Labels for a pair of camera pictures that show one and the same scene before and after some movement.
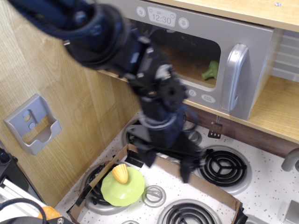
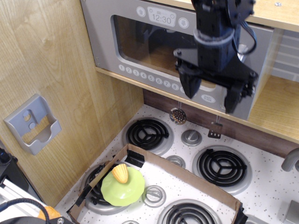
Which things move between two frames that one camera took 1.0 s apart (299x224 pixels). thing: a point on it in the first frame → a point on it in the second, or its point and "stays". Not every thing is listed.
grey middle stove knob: x=174 y=160 stays
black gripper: x=164 y=135 → x=217 y=61
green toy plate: x=123 y=194 stays
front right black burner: x=189 y=213 stays
